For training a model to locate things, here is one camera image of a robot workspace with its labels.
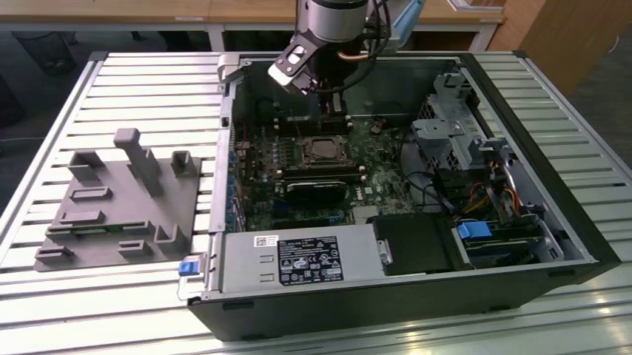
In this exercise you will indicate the metal locking lever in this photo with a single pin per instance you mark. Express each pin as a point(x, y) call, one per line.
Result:
point(297, 125)

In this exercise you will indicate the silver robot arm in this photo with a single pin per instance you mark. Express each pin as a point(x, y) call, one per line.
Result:
point(335, 22)

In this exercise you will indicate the CPU socket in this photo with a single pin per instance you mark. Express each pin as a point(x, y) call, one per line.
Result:
point(299, 159)

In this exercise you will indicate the copper coloured tube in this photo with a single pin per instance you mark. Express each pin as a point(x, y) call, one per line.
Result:
point(350, 56)

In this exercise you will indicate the silver coin battery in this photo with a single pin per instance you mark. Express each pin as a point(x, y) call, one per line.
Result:
point(377, 129)

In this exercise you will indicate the pale blue teach pendant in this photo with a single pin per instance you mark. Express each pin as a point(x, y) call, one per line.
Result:
point(408, 22)

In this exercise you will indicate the grey plastic case latch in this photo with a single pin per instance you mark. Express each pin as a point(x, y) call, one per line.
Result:
point(229, 66)

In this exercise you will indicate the green motherboard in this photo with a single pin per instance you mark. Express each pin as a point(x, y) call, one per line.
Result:
point(385, 174)

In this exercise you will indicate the silver drive cage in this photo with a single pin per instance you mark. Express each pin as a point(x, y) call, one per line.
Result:
point(444, 148)

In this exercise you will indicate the black graphics card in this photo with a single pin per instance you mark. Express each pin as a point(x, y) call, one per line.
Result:
point(315, 193)

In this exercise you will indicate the silver chipset heatsink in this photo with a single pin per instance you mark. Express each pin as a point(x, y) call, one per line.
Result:
point(364, 213)

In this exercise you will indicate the wooden cabinet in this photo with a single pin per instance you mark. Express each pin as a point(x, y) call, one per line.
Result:
point(568, 37)

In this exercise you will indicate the black plastic shroud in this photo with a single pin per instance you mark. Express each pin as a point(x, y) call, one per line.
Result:
point(420, 244)

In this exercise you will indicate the hard disk in blue carrier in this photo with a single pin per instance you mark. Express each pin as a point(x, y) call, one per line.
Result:
point(473, 231)

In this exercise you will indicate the silver power supply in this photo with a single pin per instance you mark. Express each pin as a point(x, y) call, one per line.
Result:
point(246, 266)

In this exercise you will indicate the grey parts rack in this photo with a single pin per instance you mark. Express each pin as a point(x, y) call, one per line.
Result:
point(123, 211)

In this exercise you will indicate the black waste bin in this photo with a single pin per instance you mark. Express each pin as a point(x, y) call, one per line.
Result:
point(44, 51)

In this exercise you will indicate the blue case latch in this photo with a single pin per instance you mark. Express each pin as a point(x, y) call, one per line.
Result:
point(188, 268)

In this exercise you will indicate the green RAM stick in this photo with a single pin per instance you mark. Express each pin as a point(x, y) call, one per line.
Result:
point(114, 229)

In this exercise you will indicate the black open PC case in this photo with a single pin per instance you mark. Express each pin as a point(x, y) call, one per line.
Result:
point(345, 314)

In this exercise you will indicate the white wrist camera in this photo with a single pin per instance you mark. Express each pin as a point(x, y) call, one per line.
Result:
point(291, 61)

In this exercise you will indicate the wooden desk white frame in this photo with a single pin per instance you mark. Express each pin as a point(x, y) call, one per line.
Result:
point(148, 11)

